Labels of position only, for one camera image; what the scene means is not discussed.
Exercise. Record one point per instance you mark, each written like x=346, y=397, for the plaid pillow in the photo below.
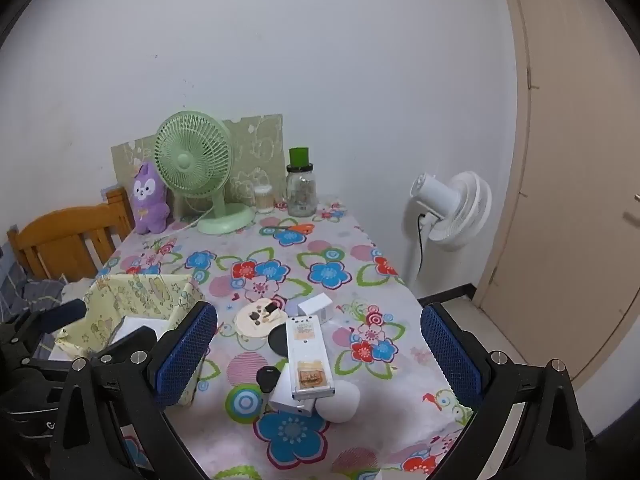
x=35, y=295

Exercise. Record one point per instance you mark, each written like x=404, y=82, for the beige door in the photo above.
x=575, y=160

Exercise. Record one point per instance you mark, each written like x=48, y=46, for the glass jar with green lid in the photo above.
x=301, y=195

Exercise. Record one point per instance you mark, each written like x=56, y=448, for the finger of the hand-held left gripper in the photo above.
x=130, y=340
x=65, y=312

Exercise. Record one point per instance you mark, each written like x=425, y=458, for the green desk fan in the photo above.
x=192, y=160

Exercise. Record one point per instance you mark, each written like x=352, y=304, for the white remote control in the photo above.
x=305, y=340

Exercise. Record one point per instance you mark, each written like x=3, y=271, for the purple plush toy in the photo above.
x=150, y=200

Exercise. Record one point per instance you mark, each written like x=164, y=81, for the black round coaster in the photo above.
x=276, y=342

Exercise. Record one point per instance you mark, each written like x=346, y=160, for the green patterned board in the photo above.
x=255, y=145

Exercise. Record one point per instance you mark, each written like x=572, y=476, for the white charger block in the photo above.
x=317, y=307

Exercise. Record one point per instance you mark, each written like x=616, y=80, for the yellow patterned storage box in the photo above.
x=145, y=290

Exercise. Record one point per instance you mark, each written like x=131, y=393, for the white rectangular box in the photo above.
x=282, y=395

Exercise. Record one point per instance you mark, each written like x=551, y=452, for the orange scissors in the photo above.
x=302, y=227

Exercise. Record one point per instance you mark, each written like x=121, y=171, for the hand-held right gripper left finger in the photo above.
x=185, y=355

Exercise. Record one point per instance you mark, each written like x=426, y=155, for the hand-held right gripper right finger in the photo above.
x=450, y=355

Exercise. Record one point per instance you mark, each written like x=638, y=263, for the white flat box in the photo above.
x=135, y=322

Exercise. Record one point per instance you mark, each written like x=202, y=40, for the white egg-shaped speaker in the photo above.
x=340, y=402

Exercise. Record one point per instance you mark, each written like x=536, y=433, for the round cream compact case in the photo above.
x=250, y=327

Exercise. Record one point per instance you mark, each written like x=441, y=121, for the white standing fan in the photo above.
x=460, y=210

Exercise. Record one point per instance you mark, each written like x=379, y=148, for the cotton swab container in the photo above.
x=264, y=200

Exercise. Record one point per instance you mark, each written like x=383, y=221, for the black car key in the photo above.
x=267, y=379

